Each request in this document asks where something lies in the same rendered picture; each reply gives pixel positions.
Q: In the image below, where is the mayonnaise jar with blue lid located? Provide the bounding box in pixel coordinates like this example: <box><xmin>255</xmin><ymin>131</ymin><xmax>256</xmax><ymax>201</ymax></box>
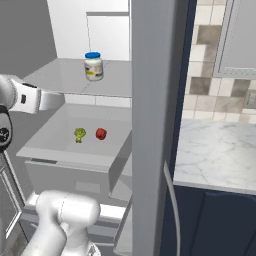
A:
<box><xmin>83</xmin><ymin>51</ymin><xmax>105</xmax><ymax>82</ymax></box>

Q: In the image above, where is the framed grey fridge door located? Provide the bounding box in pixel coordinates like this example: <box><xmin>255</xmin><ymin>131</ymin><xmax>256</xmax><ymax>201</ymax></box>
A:
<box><xmin>0</xmin><ymin>149</ymin><xmax>29</xmax><ymax>256</ymax></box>

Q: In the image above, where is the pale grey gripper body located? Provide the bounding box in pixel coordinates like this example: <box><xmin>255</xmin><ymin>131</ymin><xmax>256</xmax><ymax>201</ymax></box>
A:
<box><xmin>39</xmin><ymin>91</ymin><xmax>66</xmax><ymax>112</ymax></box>

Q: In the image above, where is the white fridge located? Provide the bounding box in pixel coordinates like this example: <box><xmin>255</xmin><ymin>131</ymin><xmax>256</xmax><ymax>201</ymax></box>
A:
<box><xmin>0</xmin><ymin>0</ymin><xmax>134</xmax><ymax>256</ymax></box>

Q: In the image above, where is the green broccoli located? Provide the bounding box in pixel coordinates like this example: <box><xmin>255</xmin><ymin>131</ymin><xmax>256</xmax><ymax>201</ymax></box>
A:
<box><xmin>73</xmin><ymin>127</ymin><xmax>87</xmax><ymax>144</ymax></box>

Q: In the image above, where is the navy side panel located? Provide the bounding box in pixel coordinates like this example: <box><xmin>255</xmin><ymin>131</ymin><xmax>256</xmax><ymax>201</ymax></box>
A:
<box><xmin>167</xmin><ymin>0</ymin><xmax>198</xmax><ymax>188</ymax></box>

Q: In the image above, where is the grey glass fridge shelf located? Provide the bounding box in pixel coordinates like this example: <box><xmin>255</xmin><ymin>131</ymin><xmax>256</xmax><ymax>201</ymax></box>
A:
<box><xmin>21</xmin><ymin>57</ymin><xmax>133</xmax><ymax>99</ymax></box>

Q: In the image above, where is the grey fridge shelf with rim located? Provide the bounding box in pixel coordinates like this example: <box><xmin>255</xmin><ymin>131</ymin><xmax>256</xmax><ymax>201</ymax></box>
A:
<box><xmin>15</xmin><ymin>102</ymin><xmax>133</xmax><ymax>173</ymax></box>

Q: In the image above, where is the grey wall cupboard door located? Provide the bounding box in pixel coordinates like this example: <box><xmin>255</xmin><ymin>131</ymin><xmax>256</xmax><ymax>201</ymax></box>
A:
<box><xmin>212</xmin><ymin>0</ymin><xmax>256</xmax><ymax>80</ymax></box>

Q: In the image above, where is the grey fridge door handle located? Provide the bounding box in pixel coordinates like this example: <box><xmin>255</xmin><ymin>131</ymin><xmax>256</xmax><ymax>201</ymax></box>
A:
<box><xmin>162</xmin><ymin>159</ymin><xmax>182</xmax><ymax>256</ymax></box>

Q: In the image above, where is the navy base cupboard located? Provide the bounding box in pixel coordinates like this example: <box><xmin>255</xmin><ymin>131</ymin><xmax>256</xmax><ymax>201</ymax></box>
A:
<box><xmin>159</xmin><ymin>184</ymin><xmax>256</xmax><ymax>256</ymax></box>

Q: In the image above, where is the grey fridge drawer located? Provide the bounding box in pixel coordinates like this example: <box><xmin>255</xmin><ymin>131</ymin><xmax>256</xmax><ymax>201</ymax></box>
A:
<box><xmin>24</xmin><ymin>157</ymin><xmax>133</xmax><ymax>208</ymax></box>

